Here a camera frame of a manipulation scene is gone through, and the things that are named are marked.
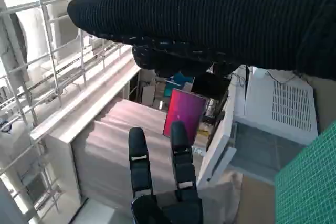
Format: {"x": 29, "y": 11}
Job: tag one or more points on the green cutting mat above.
{"x": 309, "y": 187}

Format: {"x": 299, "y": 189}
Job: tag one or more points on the beige cloth covered desk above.
{"x": 105, "y": 155}

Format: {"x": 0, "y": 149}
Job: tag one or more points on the black knitted gloved right hand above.
{"x": 210, "y": 19}

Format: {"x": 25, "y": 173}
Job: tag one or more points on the black monitor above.
{"x": 207, "y": 87}

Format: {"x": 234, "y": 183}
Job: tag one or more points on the monitor with pink screen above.
{"x": 183, "y": 113}

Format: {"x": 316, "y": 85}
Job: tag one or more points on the brown cardboard box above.
{"x": 149, "y": 93}

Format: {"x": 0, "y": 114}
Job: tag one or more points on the teal box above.
{"x": 183, "y": 79}

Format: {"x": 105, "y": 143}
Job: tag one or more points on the black left hand blue tape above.
{"x": 139, "y": 171}

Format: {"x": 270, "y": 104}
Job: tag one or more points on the white mesh front cabinet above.
{"x": 262, "y": 98}

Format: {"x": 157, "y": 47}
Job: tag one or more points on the white partition cabinet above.
{"x": 86, "y": 103}

